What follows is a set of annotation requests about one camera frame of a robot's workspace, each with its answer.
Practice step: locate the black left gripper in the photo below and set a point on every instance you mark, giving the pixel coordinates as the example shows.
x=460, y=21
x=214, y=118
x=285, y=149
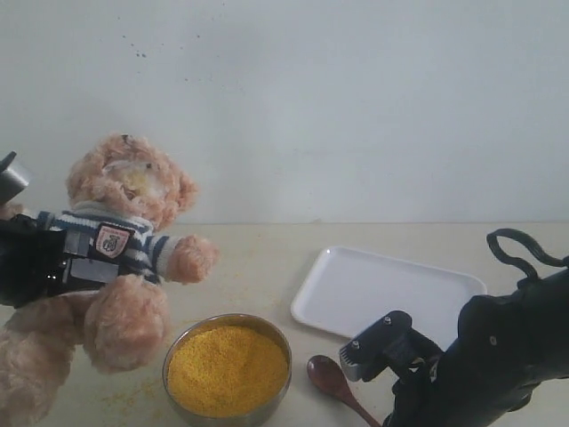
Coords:
x=31, y=261

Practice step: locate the beige teddy bear striped sweater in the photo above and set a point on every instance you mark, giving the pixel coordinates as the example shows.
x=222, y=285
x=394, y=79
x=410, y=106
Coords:
x=123, y=193

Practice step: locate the dark wooden spoon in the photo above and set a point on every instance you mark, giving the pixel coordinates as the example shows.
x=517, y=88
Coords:
x=326, y=375

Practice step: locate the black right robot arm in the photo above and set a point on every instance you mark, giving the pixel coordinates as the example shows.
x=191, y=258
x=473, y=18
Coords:
x=506, y=347

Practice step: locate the yellow millet grains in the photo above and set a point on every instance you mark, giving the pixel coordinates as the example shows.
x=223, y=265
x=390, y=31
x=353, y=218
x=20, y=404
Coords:
x=226, y=371

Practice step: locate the steel bowl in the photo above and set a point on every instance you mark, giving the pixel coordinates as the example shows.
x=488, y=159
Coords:
x=260, y=414

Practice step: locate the white rectangular plastic tray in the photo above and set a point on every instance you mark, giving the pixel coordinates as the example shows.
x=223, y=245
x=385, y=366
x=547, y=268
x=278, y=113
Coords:
x=346, y=290

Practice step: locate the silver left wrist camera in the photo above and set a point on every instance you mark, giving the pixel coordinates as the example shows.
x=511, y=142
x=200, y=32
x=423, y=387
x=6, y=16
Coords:
x=14, y=178

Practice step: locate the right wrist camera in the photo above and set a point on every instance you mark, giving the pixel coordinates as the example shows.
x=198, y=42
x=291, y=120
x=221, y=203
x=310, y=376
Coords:
x=389, y=343

